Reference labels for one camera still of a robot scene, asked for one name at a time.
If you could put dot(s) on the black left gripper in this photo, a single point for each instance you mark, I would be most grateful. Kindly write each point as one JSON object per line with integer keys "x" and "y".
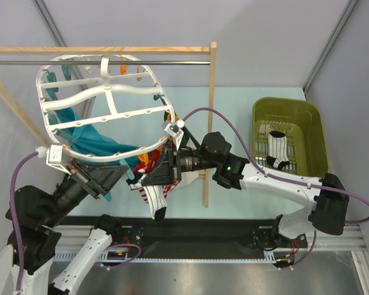
{"x": 98, "y": 178}

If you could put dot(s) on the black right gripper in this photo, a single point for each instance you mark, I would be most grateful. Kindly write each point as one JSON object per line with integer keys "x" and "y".
{"x": 174, "y": 166}

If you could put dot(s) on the orange clothes peg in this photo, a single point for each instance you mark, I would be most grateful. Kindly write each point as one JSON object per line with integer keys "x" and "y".
{"x": 123, "y": 67}
{"x": 145, "y": 159}

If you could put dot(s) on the teal clothes peg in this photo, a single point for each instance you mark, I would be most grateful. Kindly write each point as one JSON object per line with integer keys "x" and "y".
{"x": 129, "y": 172}

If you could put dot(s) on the green and white garment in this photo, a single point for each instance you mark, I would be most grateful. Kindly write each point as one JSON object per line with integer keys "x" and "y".
{"x": 189, "y": 142}

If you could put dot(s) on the white pinstriped black-toe sock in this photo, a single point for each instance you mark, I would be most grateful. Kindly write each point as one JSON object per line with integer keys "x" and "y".
{"x": 153, "y": 196}
{"x": 277, "y": 157}

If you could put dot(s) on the red white striped sock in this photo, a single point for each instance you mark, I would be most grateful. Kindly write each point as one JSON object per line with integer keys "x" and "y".
{"x": 166, "y": 188}

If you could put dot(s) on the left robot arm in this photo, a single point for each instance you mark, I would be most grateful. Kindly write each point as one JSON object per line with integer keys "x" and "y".
{"x": 31, "y": 247}

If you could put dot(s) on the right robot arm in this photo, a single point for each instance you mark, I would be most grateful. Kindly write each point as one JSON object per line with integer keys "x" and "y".
{"x": 324, "y": 203}

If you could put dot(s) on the white plastic clip hanger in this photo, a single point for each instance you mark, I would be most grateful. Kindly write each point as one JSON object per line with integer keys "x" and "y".
{"x": 139, "y": 131}

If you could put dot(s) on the teal blue garment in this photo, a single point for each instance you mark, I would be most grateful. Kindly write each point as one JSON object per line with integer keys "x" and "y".
{"x": 86, "y": 139}

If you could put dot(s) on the metal hanging rod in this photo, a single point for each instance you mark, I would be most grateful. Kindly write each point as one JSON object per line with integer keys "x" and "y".
{"x": 112, "y": 62}

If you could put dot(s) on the olive green plastic basket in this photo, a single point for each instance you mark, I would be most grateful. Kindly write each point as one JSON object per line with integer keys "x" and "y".
{"x": 301, "y": 121}

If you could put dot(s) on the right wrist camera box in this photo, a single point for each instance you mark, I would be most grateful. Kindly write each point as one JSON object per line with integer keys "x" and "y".
{"x": 174, "y": 129}

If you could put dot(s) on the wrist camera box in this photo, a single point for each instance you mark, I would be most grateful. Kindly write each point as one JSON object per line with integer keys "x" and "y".
{"x": 55, "y": 157}
{"x": 174, "y": 129}

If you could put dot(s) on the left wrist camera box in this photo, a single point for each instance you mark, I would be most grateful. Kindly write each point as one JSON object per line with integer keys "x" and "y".
{"x": 55, "y": 157}

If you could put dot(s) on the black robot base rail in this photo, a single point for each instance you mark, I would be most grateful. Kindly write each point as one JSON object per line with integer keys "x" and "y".
{"x": 204, "y": 238}

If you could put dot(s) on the wooden clothes rack frame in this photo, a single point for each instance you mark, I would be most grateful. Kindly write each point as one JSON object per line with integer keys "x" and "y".
{"x": 139, "y": 80}

